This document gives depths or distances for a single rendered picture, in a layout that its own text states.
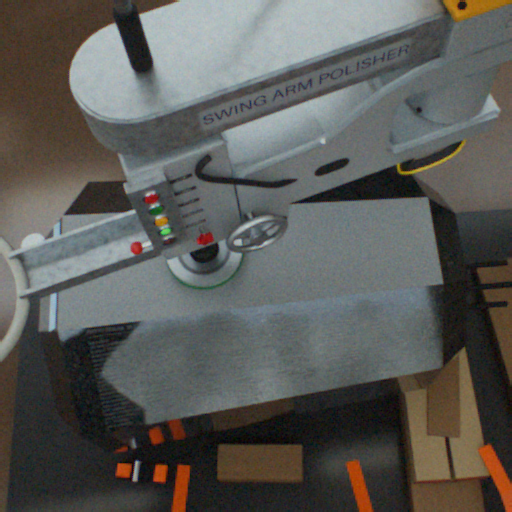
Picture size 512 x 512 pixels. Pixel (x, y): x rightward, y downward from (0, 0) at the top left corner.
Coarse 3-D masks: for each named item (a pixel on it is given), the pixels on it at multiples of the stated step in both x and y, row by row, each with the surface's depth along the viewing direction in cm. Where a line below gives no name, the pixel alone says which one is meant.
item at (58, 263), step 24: (120, 216) 177; (48, 240) 176; (72, 240) 178; (96, 240) 180; (120, 240) 180; (144, 240) 179; (24, 264) 178; (48, 264) 178; (72, 264) 177; (96, 264) 177; (120, 264) 174; (48, 288) 172
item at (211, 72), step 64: (192, 0) 128; (256, 0) 128; (320, 0) 127; (384, 0) 126; (128, 64) 124; (192, 64) 123; (256, 64) 122; (320, 64) 124; (384, 64) 130; (128, 128) 121; (192, 128) 127
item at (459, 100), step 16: (464, 80) 151; (480, 80) 152; (416, 96) 164; (432, 96) 159; (448, 96) 156; (464, 96) 156; (480, 96) 158; (432, 112) 164; (448, 112) 162; (464, 112) 162
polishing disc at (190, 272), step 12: (240, 240) 199; (228, 252) 198; (168, 264) 197; (180, 264) 197; (192, 264) 197; (204, 264) 197; (216, 264) 197; (228, 264) 196; (180, 276) 196; (192, 276) 196; (204, 276) 195; (216, 276) 195; (228, 276) 195
